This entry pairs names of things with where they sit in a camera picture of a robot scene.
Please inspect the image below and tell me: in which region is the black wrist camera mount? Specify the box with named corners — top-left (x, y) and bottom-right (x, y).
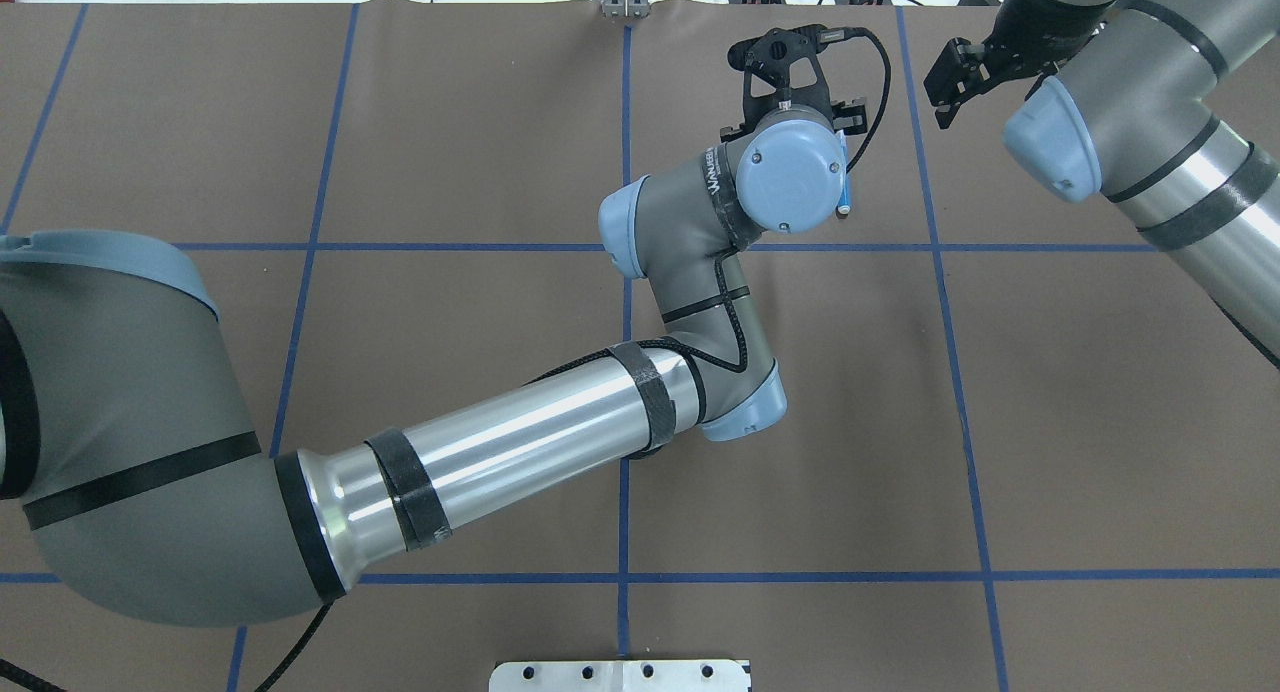
top-left (721, 26), bottom-right (844, 142)

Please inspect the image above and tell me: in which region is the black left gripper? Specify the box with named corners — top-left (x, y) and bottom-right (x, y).
top-left (721, 97), bottom-right (869, 141)

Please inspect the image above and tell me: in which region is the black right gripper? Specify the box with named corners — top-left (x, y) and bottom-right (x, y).
top-left (923, 38), bottom-right (1001, 130)

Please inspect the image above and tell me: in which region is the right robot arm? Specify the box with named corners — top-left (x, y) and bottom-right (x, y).
top-left (923, 0), bottom-right (1279, 363)

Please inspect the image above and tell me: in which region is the white camera stand column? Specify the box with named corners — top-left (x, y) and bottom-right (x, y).
top-left (488, 659), bottom-right (753, 691)

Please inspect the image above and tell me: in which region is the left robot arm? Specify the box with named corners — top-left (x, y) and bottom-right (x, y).
top-left (3, 98), bottom-right (865, 627)

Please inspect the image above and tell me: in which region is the blue highlighter pen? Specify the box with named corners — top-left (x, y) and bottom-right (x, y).
top-left (835, 130), bottom-right (852, 221)

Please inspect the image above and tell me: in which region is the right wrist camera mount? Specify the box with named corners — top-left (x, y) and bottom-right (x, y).
top-left (983, 0), bottom-right (1116, 82)

